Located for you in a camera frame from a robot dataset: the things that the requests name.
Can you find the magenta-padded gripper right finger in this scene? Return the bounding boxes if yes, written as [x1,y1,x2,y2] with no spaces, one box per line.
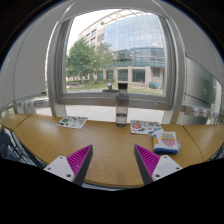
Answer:
[133,144,184,187]

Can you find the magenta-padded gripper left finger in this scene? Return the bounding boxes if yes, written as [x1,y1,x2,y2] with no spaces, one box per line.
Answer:
[43,144,94,187]

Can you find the white cartoon-print towel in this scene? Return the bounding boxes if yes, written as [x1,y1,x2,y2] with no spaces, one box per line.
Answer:
[151,130,182,156]

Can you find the large colourful sticker sheet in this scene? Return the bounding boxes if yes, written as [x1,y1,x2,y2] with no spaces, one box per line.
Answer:
[129,119,165,136]

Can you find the small colourful sticker sheet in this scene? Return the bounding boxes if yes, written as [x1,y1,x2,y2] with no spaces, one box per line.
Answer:
[55,116,90,130]

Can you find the clear grey drink bottle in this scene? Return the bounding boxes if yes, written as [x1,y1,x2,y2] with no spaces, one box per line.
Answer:
[115,82,130,128]

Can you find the green tree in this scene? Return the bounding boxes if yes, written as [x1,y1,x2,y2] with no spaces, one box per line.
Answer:
[65,37,116,88]

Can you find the glass office building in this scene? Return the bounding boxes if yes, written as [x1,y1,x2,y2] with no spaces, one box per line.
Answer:
[78,9,166,90]

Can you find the grey window handle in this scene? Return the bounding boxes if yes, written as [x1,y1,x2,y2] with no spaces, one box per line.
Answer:
[102,83,118,93]

